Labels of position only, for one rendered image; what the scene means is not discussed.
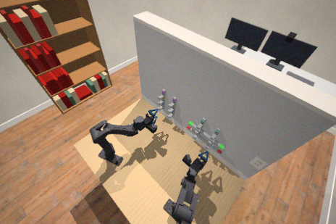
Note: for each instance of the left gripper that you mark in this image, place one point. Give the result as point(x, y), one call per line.
point(152, 115)

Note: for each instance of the grey metal bar with green ends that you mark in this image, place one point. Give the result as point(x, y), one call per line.
point(206, 135)

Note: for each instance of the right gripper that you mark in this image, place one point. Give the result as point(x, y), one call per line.
point(201, 164)

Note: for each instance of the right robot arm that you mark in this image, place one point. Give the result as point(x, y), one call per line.
point(182, 213)

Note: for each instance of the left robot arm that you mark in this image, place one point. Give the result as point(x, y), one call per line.
point(99, 136)

